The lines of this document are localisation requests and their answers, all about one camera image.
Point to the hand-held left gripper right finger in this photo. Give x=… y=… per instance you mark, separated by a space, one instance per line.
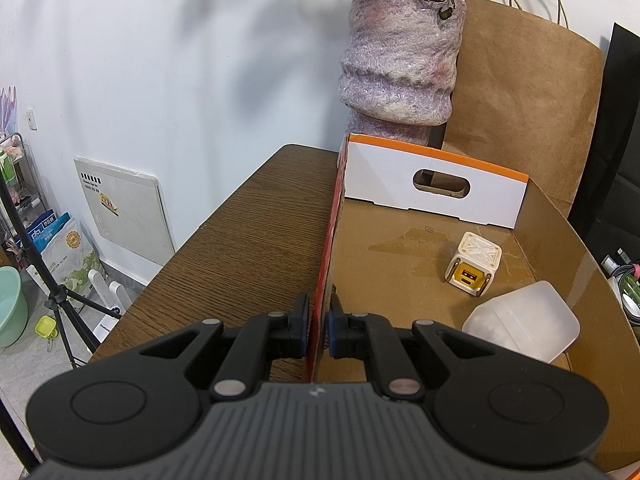
x=332 y=332

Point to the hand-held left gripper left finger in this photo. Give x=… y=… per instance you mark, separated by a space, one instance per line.
x=300 y=330

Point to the orange cardboard box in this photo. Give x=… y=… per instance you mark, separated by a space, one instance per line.
x=390 y=260

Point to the beige cube charger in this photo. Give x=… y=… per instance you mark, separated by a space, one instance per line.
x=472 y=265

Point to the translucent plastic container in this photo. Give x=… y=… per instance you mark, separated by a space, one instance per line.
x=525 y=325

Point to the white floor appliance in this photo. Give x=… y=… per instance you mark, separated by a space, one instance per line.
x=112 y=305

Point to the white and green bag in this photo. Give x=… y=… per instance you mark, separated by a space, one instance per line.
x=75 y=260

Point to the yellow plastic scoop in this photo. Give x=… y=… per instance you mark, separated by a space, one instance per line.
x=46 y=327

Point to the black tripod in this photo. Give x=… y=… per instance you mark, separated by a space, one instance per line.
x=35 y=265

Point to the blue printed bag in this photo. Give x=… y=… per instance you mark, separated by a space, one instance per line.
x=42 y=232

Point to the purple textured vase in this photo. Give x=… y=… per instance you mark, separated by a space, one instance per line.
x=395 y=60

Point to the green plastic basin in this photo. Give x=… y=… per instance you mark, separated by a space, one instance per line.
x=10 y=305

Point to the brown paper bag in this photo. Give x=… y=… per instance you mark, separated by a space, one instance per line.
x=525 y=110

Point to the metal storage rack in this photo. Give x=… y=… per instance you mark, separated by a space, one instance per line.
x=20 y=195

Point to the black paper bag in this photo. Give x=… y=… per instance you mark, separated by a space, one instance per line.
x=615 y=160

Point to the white wall panel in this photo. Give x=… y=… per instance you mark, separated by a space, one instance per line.
x=125 y=210

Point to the white wall switch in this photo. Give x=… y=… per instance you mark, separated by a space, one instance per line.
x=32 y=119

